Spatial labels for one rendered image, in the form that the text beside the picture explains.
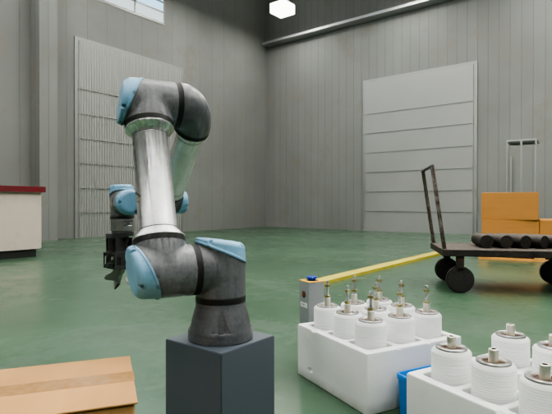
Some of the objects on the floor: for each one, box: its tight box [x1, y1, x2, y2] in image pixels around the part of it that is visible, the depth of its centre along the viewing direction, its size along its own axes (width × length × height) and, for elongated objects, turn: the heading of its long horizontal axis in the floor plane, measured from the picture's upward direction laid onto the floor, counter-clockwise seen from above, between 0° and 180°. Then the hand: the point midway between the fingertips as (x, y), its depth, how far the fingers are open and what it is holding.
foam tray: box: [298, 322, 461, 414], centre depth 161 cm, size 39×39×18 cm
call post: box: [300, 281, 324, 324], centre depth 183 cm, size 7×7×31 cm
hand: (129, 292), depth 155 cm, fingers open, 14 cm apart
